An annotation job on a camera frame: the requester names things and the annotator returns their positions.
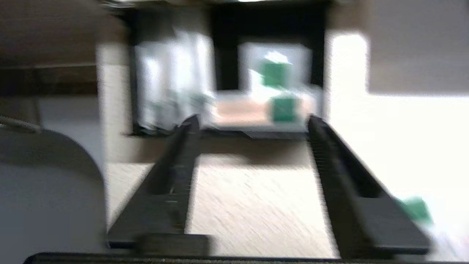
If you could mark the vanity kit packet green label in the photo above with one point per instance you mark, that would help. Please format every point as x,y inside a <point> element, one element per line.
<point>293,58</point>

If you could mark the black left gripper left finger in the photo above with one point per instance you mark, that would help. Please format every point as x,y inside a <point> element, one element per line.
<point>165,205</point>

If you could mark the long white packet green band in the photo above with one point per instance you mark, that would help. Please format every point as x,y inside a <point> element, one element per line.
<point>238,112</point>

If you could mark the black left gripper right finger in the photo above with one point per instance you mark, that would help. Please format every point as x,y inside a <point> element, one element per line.
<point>366,220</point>

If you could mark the black amenity drawer box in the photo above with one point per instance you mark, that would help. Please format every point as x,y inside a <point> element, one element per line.
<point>227,55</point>

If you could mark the small white green-label packet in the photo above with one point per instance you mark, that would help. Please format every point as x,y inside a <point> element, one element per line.
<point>416,211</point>

